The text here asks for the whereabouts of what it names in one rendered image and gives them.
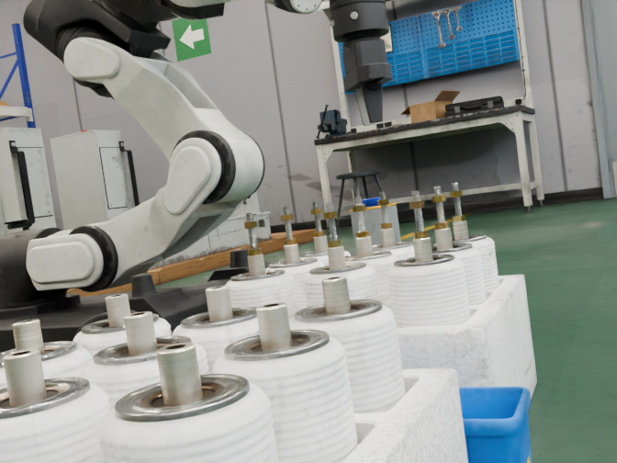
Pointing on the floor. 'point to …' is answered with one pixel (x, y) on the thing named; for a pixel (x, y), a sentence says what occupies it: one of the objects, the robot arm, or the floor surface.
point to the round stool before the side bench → (355, 188)
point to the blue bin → (496, 423)
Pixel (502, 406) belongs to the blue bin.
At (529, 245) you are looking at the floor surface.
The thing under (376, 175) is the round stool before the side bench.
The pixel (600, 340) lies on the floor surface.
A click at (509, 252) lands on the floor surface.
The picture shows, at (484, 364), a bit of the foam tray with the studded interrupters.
